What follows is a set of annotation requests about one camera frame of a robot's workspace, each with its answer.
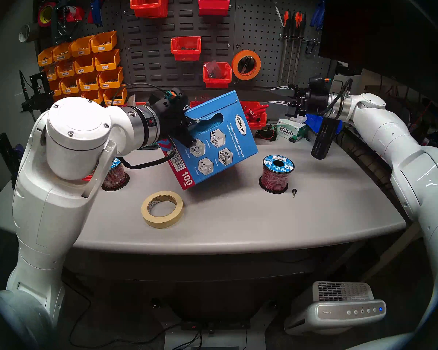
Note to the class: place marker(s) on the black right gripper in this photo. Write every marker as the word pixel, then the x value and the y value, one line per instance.
pixel 315 105

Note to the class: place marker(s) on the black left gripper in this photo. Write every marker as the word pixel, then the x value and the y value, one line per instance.
pixel 173 125

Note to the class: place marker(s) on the blue shop towel box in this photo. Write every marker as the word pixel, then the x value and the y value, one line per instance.
pixel 222 152

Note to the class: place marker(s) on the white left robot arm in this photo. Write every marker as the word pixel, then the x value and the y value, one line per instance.
pixel 58 207

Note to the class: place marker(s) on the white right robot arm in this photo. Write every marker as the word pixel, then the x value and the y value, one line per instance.
pixel 405 152

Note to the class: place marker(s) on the red bin with red tools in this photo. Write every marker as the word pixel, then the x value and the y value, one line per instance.
pixel 259 125

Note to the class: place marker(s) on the Kimtech tissue box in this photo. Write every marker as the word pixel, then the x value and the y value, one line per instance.
pixel 292 132

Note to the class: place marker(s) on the black circuit board device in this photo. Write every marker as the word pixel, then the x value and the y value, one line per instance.
pixel 268 135

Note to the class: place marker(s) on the red bin with plastic bag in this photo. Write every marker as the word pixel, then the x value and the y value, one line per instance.
pixel 217 83

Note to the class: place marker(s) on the orange tape roll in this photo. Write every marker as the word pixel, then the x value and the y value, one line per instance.
pixel 234 65

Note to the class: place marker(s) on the black cylindrical bottle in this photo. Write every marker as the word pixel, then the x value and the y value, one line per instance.
pixel 323 141

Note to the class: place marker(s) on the dark grey pegboard panel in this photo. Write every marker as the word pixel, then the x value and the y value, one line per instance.
pixel 257 35

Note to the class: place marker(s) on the clear plastic bag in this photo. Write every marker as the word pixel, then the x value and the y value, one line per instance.
pixel 213 67

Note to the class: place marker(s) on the white paper packet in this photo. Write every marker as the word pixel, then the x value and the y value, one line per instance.
pixel 131 98

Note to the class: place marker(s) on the yellow bin labelled M4 hex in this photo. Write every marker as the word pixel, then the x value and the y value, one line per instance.
pixel 115 97

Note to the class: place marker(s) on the yellow bin labelled M3-6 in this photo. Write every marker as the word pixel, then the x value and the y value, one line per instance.
pixel 111 81

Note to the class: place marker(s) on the beige masking tape roll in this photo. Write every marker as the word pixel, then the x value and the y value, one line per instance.
pixel 162 223

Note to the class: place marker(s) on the small black knob screw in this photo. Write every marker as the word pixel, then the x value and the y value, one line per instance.
pixel 294 191

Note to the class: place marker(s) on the yellow bin labelled M2.5-5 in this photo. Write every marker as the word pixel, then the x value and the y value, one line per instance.
pixel 94 94

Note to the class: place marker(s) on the yellow bin labelled M3-4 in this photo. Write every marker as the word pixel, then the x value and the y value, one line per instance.
pixel 107 63

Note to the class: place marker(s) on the dark red plastic bin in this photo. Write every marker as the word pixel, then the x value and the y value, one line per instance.
pixel 213 8

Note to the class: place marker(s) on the yellow parts bin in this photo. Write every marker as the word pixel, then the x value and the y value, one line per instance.
pixel 51 76
pixel 65 72
pixel 45 60
pixel 55 88
pixel 62 54
pixel 89 85
pixel 82 49
pixel 85 66
pixel 70 88

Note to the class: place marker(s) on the yellow bin labelled M3X6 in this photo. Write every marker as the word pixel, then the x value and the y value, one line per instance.
pixel 104 43

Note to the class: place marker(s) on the blue hand tool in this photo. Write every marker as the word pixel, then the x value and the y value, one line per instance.
pixel 96 12

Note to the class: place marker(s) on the black metal stand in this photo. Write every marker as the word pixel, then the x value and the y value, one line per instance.
pixel 40 85

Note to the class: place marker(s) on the red hand tool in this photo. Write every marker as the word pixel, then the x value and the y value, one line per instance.
pixel 75 14

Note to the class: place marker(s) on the red yellow tape roll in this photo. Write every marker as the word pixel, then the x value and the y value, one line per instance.
pixel 40 21

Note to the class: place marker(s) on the white air purifier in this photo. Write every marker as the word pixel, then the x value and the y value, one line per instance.
pixel 350 312

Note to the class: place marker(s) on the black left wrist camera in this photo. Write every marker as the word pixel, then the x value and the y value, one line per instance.
pixel 169 103

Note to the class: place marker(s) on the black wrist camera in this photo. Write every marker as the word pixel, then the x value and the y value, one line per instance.
pixel 319 85
pixel 169 103

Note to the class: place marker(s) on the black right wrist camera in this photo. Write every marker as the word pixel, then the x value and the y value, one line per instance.
pixel 319 85

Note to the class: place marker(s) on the black upright post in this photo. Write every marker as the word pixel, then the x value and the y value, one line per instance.
pixel 5 152

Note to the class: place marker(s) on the grey duct tape roll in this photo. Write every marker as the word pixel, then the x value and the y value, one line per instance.
pixel 31 32

